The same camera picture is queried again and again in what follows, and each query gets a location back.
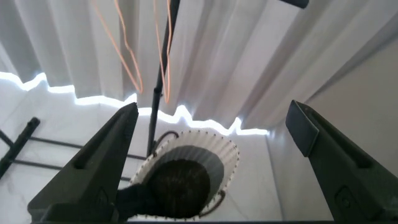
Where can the pink clothes hanger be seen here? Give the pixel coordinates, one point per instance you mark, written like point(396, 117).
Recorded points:
point(167, 93)
point(140, 88)

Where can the white curtain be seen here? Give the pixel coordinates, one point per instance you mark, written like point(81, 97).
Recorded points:
point(248, 46)

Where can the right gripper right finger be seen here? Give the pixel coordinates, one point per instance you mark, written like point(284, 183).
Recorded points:
point(348, 174)

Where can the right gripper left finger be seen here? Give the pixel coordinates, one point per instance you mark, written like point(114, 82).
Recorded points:
point(90, 174)

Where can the white laundry basket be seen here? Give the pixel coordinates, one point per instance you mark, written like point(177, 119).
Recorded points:
point(211, 143)

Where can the black clothes rack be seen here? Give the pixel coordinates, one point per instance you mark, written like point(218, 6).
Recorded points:
point(155, 109)

